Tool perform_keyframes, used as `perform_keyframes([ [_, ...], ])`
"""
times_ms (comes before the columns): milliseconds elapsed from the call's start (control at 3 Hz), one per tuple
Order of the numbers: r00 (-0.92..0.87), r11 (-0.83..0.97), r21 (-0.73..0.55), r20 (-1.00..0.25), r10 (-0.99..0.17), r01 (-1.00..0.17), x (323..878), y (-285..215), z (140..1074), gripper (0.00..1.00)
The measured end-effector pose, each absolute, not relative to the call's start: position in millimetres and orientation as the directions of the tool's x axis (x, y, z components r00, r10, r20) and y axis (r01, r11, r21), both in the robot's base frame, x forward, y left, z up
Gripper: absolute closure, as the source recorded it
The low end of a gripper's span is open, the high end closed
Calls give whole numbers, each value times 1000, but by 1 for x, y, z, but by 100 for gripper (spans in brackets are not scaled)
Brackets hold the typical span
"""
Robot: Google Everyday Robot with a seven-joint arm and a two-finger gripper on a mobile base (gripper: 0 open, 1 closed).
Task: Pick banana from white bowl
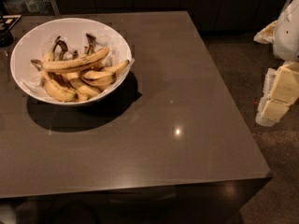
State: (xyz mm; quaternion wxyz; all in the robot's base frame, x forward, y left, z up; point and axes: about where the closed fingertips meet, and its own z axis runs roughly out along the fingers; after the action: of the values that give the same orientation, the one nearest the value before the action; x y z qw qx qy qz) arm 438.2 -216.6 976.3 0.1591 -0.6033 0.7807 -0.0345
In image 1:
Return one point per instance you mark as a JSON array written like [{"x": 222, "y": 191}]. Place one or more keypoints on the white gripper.
[{"x": 288, "y": 34}]

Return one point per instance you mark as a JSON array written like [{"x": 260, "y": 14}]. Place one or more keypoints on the long banana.
[{"x": 67, "y": 66}]

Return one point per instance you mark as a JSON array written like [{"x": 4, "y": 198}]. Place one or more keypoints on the right short banana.
[{"x": 117, "y": 68}]

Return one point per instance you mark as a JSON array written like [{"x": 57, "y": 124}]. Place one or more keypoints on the middle curved banana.
[{"x": 98, "y": 78}]

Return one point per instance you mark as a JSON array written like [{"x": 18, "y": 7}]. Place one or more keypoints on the lower center banana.
[{"x": 82, "y": 87}]

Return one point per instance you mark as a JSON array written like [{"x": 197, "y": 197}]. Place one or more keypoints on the white paper bowl liner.
[{"x": 118, "y": 51}]

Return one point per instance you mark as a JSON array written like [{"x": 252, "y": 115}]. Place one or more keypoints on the white bowl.
[{"x": 39, "y": 41}]

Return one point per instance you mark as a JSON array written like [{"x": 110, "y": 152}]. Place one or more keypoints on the lower left banana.
[{"x": 55, "y": 89}]

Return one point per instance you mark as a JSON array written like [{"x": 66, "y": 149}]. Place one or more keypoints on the shelf with bottles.
[{"x": 29, "y": 7}]

